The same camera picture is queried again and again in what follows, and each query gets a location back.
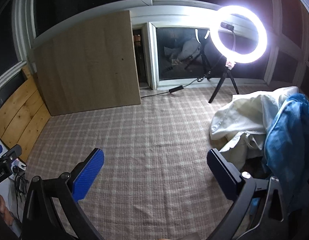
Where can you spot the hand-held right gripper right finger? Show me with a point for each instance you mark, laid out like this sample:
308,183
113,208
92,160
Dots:
222,172

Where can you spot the black power adapter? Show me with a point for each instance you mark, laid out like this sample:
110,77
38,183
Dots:
176,89

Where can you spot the white window frame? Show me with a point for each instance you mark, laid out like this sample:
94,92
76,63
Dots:
169,5

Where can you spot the light wood panel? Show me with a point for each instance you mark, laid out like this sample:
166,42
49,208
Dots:
87,65

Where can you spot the black phone holder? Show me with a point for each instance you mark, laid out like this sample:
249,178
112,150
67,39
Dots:
228,26

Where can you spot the plaid blanket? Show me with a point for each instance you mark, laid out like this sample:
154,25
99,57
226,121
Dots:
144,142

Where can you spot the cream white garment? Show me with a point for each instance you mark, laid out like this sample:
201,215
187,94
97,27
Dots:
239,120

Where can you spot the person's left hand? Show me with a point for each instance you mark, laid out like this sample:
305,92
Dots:
7,212

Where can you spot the pine wood board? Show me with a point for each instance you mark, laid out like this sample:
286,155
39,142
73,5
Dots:
19,115

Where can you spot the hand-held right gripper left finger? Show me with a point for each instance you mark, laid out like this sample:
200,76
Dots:
88,173

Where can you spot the blue garment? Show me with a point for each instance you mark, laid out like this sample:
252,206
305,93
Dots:
287,140

